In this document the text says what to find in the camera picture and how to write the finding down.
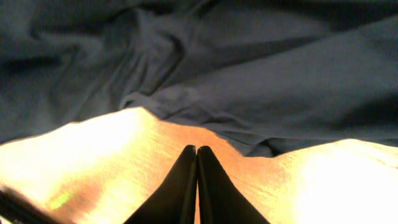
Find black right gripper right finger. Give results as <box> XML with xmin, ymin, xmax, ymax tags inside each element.
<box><xmin>197</xmin><ymin>146</ymin><xmax>269</xmax><ymax>224</ymax></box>

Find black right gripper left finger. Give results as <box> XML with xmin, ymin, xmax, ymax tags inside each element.
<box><xmin>125</xmin><ymin>145</ymin><xmax>197</xmax><ymax>224</ymax></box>

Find dark navy blue shorts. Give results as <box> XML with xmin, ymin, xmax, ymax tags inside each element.
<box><xmin>1</xmin><ymin>0</ymin><xmax>397</xmax><ymax>157</ymax></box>

